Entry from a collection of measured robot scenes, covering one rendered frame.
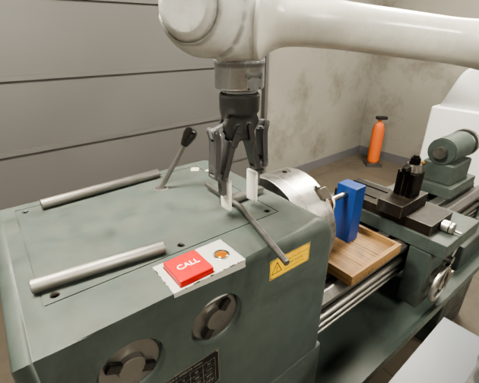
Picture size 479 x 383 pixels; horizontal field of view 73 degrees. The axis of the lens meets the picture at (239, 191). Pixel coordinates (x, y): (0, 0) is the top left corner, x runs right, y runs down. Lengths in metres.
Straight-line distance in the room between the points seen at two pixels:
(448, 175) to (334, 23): 1.54
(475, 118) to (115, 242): 3.52
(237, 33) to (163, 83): 2.38
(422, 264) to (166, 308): 1.11
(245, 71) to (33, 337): 0.48
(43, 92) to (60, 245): 1.90
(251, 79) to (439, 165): 1.46
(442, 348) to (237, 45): 1.07
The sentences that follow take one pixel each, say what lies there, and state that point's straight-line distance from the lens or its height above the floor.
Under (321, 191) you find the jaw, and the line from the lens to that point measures 0.94.
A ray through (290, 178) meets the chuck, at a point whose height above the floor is 1.24.
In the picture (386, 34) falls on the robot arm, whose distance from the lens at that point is 0.48.
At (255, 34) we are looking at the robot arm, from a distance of 0.41.
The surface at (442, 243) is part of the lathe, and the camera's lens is 1.39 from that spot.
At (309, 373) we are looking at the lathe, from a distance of 1.02.
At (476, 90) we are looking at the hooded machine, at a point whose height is 1.14.
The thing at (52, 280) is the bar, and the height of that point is 1.27.
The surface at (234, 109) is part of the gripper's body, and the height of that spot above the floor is 1.48.
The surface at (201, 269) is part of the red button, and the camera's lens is 0.52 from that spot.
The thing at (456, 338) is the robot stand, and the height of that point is 0.75.
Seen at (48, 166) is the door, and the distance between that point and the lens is 2.60.
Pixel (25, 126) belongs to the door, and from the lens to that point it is 2.52.
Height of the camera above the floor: 1.60
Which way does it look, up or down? 26 degrees down
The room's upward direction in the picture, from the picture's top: straight up
